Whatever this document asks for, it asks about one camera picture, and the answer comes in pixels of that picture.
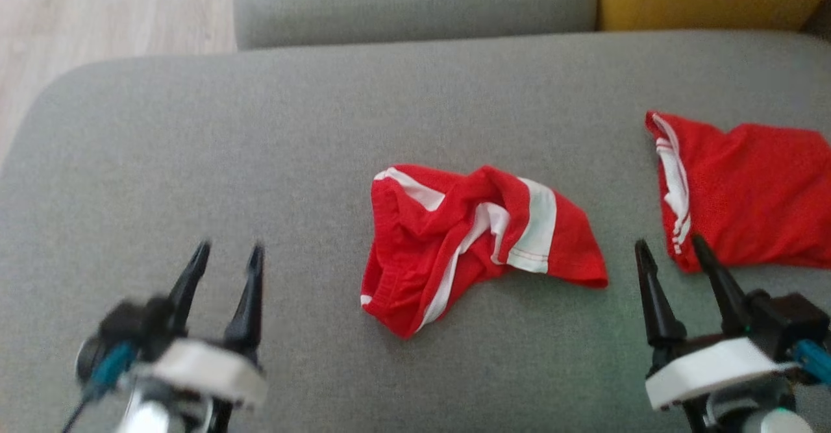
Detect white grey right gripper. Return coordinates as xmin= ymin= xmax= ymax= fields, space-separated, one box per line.
xmin=634 ymin=234 xmax=798 ymax=433

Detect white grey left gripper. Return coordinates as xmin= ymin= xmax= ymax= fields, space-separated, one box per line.
xmin=120 ymin=241 xmax=269 ymax=433

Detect red basketball jersey white trim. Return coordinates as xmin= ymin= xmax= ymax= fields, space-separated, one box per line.
xmin=644 ymin=110 xmax=831 ymax=274

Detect red shorts white stripes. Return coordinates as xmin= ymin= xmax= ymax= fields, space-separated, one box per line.
xmin=360 ymin=163 xmax=610 ymax=340

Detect large grey sofa seat cushion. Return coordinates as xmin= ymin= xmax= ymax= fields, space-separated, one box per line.
xmin=0 ymin=29 xmax=831 ymax=433

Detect grey sofa back cushion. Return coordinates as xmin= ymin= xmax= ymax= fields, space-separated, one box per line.
xmin=801 ymin=0 xmax=831 ymax=45

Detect left camera cable teal plug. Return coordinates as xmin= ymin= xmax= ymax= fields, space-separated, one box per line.
xmin=62 ymin=342 xmax=138 ymax=433

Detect camera cable teal plug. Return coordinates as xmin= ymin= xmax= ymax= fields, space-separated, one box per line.
xmin=792 ymin=339 xmax=831 ymax=386
xmin=62 ymin=342 xmax=138 ymax=433

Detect right camera cable teal plug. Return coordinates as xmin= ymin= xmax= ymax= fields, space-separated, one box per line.
xmin=792 ymin=339 xmax=831 ymax=386

